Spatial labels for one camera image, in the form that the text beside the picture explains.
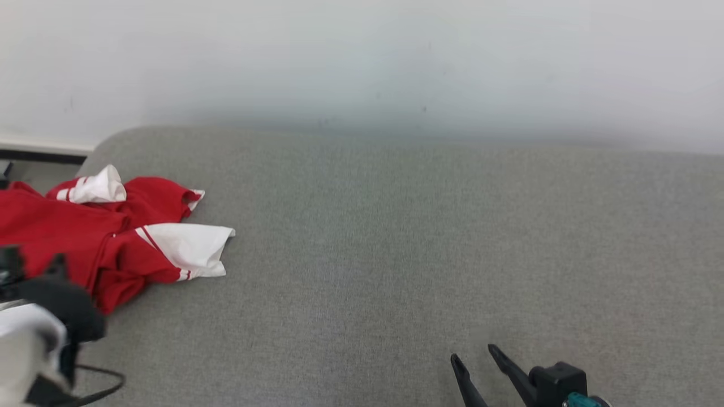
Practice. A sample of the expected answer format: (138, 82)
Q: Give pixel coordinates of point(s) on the white wall skirting board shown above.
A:
(39, 146)

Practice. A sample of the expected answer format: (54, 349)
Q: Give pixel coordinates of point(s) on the red Bulls 23 jersey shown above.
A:
(51, 232)

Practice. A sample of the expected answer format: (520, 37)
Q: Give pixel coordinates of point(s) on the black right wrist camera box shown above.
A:
(560, 381)

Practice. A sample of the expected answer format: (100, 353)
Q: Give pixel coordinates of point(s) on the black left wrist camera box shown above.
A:
(10, 271)

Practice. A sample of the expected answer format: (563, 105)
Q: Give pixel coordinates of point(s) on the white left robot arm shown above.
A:
(25, 350)

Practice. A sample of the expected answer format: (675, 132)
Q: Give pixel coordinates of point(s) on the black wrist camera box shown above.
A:
(560, 381)
(10, 271)

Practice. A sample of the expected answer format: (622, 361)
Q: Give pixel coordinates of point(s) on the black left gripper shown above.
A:
(68, 308)

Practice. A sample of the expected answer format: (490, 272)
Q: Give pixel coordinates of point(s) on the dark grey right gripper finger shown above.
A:
(515, 373)
(466, 381)

